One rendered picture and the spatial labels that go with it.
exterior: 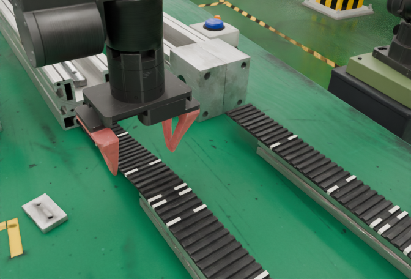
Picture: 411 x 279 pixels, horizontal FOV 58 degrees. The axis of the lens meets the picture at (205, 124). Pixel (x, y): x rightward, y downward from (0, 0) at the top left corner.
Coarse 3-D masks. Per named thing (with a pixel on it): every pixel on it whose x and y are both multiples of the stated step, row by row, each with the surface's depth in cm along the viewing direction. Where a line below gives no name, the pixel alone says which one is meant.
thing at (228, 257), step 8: (224, 248) 38; (232, 248) 37; (240, 248) 38; (216, 256) 37; (224, 256) 37; (232, 256) 37; (240, 256) 37; (200, 264) 36; (208, 264) 36; (216, 264) 36; (224, 264) 36; (232, 264) 36; (208, 272) 35; (216, 272) 35
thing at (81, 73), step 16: (0, 0) 81; (0, 16) 80; (16, 32) 68; (16, 48) 74; (64, 64) 64; (80, 64) 66; (96, 64) 58; (32, 80) 69; (48, 80) 55; (64, 80) 54; (80, 80) 60; (96, 80) 60; (48, 96) 60; (64, 96) 55; (80, 96) 58; (64, 112) 57; (64, 128) 58
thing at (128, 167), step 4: (148, 156) 50; (152, 156) 50; (156, 156) 50; (136, 160) 49; (140, 160) 49; (144, 160) 49; (148, 160) 49; (152, 160) 49; (124, 164) 48; (128, 164) 48; (132, 164) 48; (136, 164) 48; (140, 164) 48; (144, 164) 48; (120, 168) 48; (124, 168) 48; (128, 168) 47; (132, 168) 47; (124, 172) 47
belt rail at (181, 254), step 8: (144, 200) 44; (144, 208) 45; (152, 216) 43; (160, 224) 43; (160, 232) 43; (168, 232) 40; (168, 240) 41; (176, 240) 39; (176, 248) 40; (184, 256) 39; (184, 264) 39; (192, 264) 37; (192, 272) 38; (200, 272) 36
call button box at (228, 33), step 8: (192, 24) 81; (200, 24) 81; (224, 24) 82; (200, 32) 78; (208, 32) 78; (216, 32) 78; (224, 32) 78; (232, 32) 79; (224, 40) 79; (232, 40) 80
